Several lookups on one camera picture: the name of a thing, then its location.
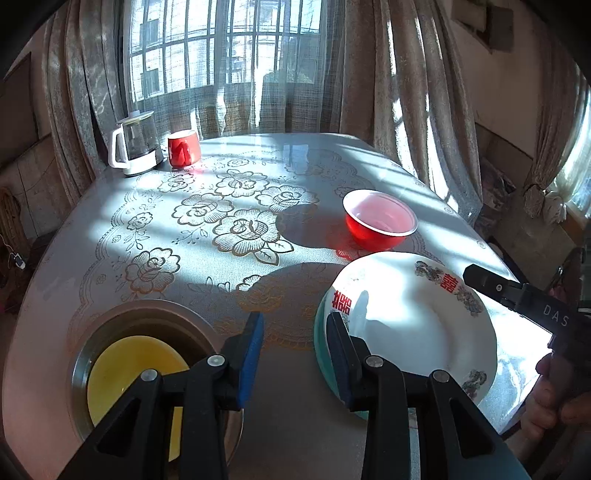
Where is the teal plate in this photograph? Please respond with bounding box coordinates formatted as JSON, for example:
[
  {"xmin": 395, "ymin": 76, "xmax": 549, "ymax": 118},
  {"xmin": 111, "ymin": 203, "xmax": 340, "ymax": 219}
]
[{"xmin": 314, "ymin": 307, "xmax": 370, "ymax": 421}]

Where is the red mug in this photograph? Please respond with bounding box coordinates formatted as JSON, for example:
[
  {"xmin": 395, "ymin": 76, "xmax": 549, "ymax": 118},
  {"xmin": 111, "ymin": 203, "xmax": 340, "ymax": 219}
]
[{"xmin": 167, "ymin": 130, "xmax": 202, "ymax": 169}]

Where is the person's right hand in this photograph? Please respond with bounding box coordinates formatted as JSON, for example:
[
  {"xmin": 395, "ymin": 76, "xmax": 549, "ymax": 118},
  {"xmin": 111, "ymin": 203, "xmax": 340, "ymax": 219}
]
[{"xmin": 522, "ymin": 353, "xmax": 591, "ymax": 443}]

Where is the yellow plate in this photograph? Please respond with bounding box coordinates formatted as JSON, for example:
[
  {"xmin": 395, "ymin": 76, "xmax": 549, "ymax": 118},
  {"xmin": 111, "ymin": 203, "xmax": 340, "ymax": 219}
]
[{"xmin": 87, "ymin": 335, "xmax": 191, "ymax": 462}]

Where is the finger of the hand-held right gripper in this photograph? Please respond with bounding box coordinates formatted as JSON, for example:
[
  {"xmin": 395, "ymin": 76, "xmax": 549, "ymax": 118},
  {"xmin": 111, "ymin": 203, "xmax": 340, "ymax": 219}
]
[{"xmin": 463, "ymin": 264, "xmax": 526, "ymax": 315}]

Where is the stainless steel bowl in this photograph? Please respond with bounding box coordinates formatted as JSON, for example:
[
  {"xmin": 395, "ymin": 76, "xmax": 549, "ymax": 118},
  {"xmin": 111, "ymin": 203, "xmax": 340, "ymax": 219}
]
[{"xmin": 67, "ymin": 300, "xmax": 245, "ymax": 462}]

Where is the lace-patterned tablecloth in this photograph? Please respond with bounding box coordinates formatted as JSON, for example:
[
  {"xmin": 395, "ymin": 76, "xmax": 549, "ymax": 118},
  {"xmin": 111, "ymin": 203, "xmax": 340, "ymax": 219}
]
[{"xmin": 0, "ymin": 133, "xmax": 555, "ymax": 480}]

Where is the white glass kettle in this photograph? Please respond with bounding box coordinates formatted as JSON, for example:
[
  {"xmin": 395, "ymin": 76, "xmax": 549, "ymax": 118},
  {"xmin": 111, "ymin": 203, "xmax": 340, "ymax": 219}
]
[{"xmin": 108, "ymin": 111, "xmax": 166, "ymax": 177}]

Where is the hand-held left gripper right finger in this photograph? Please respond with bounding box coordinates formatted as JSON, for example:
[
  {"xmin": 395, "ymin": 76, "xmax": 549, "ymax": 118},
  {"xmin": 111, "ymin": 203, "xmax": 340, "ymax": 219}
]
[{"xmin": 325, "ymin": 313, "xmax": 532, "ymax": 480}]

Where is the beige patterned curtain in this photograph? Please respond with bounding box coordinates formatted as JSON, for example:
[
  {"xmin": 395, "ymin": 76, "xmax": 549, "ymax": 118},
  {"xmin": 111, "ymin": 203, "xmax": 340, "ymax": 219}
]
[
  {"xmin": 323, "ymin": 0, "xmax": 483, "ymax": 222},
  {"xmin": 44, "ymin": 0, "xmax": 134, "ymax": 204}
]

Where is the barred window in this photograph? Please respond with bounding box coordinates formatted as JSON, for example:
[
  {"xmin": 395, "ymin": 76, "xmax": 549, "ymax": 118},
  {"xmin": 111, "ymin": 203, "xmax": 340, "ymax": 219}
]
[{"xmin": 124, "ymin": 0, "xmax": 324, "ymax": 102}]

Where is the red bowl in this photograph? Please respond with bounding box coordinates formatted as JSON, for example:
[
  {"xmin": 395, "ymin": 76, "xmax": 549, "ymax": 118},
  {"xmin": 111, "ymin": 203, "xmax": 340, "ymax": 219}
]
[{"xmin": 342, "ymin": 189, "xmax": 419, "ymax": 250}]

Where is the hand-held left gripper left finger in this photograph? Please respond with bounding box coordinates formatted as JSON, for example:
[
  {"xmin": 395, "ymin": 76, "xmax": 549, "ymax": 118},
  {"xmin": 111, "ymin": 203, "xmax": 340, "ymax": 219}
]
[{"xmin": 60, "ymin": 311, "xmax": 266, "ymax": 480}]

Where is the white plate with red print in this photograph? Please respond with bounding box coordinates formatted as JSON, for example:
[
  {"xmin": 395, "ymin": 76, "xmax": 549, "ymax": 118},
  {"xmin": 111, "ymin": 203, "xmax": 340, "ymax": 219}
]
[{"xmin": 323, "ymin": 251, "xmax": 498, "ymax": 418}]

